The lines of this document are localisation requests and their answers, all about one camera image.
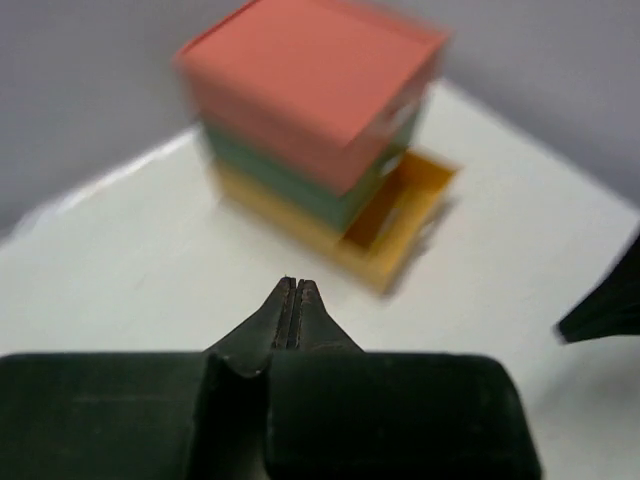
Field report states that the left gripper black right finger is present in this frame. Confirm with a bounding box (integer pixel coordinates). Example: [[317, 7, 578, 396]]
[[264, 280, 543, 479]]

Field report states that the yellow bottom drawer box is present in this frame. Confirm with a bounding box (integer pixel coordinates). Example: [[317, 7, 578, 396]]
[[210, 150, 459, 295]]

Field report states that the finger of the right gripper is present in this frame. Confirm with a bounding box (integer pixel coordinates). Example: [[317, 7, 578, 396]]
[[555, 237, 639, 344]]

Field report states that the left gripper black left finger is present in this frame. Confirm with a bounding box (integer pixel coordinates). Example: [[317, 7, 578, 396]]
[[1, 277, 293, 479]]

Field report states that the green drawer box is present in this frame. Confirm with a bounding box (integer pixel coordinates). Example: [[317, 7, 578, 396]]
[[201, 100, 423, 232]]

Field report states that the salmon top drawer box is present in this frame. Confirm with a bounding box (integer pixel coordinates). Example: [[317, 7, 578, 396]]
[[175, 1, 449, 194]]

